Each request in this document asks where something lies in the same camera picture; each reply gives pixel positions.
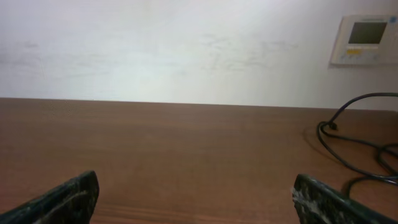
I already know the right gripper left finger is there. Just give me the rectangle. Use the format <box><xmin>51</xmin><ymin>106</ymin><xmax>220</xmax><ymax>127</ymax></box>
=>
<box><xmin>1</xmin><ymin>170</ymin><xmax>100</xmax><ymax>224</ymax></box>

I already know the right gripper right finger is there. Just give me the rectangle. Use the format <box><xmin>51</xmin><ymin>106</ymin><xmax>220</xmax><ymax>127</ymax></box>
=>
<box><xmin>292</xmin><ymin>174</ymin><xmax>397</xmax><ymax>224</ymax></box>

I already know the white wall thermostat panel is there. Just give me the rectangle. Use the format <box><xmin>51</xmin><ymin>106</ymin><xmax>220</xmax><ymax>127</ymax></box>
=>
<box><xmin>330</xmin><ymin>15</ymin><xmax>397</xmax><ymax>66</ymax></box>

